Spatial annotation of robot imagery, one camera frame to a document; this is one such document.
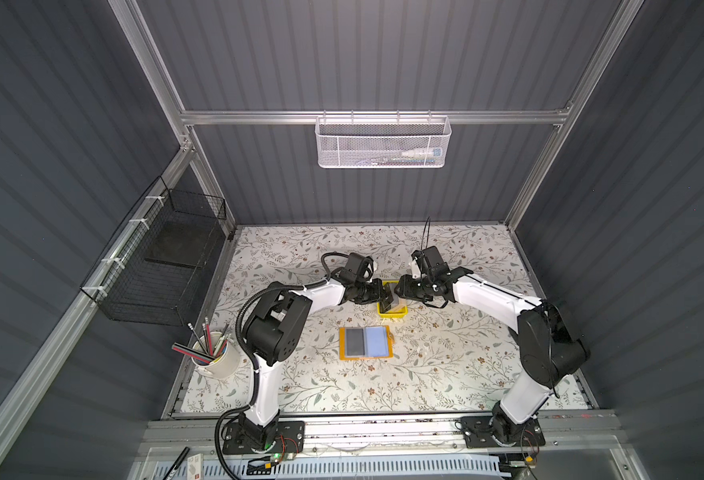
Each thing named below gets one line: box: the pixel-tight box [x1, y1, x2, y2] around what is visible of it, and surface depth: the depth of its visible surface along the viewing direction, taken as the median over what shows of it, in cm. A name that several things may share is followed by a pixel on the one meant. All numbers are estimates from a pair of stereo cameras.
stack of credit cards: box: [387, 293, 407, 313], surface depth 96 cm
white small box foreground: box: [187, 453, 204, 480], surface depth 71 cm
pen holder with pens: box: [172, 316, 240, 379], surface depth 79 cm
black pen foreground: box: [163, 446, 190, 480], surface depth 71 cm
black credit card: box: [346, 328, 365, 357], surface depth 91 cm
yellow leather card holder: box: [338, 325, 395, 360], surface depth 91 cm
